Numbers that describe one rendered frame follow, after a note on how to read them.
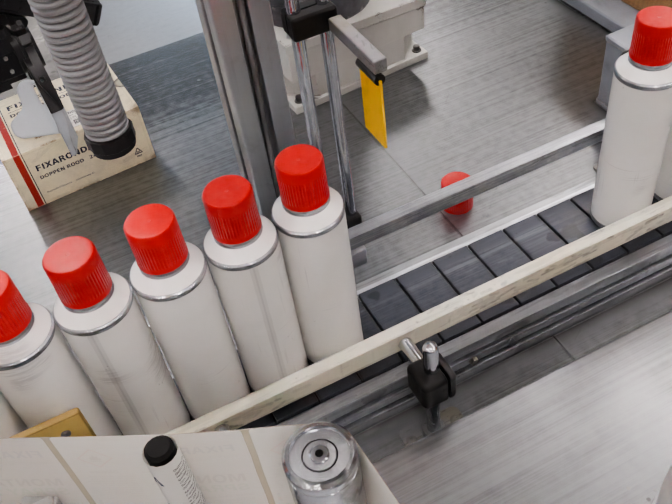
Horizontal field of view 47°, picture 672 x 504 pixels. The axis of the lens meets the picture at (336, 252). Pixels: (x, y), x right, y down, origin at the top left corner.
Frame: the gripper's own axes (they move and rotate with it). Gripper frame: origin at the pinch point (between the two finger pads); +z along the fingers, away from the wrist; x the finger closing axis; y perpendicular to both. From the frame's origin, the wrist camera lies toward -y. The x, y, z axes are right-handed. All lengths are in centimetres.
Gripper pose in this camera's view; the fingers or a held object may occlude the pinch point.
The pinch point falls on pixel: (63, 122)
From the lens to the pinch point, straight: 99.5
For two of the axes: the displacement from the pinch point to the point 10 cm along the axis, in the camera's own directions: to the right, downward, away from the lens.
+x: 5.0, 5.9, -6.4
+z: 1.3, 6.8, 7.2
